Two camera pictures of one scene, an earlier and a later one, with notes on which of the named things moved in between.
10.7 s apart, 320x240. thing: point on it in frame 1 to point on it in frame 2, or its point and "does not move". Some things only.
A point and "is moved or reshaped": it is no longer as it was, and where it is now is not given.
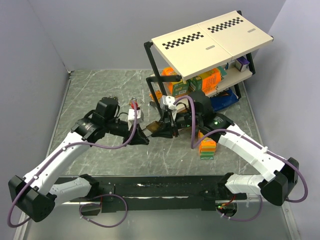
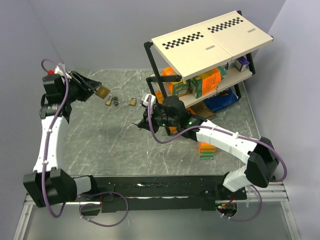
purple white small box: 241,64 does not move
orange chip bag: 169,71 does not move
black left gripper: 139,137 to 87,86
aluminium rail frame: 245,217 does not move
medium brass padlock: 132,101 does not move
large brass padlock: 153,126 is moved or reshaped
